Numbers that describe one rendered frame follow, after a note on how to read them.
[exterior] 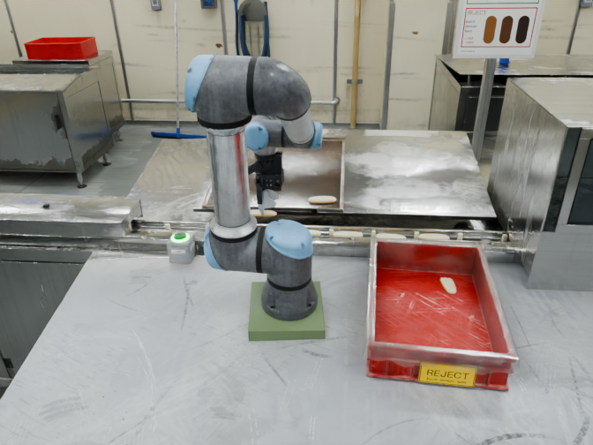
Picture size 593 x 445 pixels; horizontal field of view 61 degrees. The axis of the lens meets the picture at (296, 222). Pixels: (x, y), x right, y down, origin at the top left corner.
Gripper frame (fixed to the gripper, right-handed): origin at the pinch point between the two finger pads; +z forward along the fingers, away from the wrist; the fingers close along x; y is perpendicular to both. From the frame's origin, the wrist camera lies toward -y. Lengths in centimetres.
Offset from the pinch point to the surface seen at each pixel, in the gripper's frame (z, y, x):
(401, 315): 11, 44, -37
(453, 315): 11, 57, -36
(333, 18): -14, 8, 370
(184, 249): 6.3, -21.7, -16.9
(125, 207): 2.1, -47.6, 1.1
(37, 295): 33, -82, -10
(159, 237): 7.7, -33.4, -7.8
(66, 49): 1, -220, 286
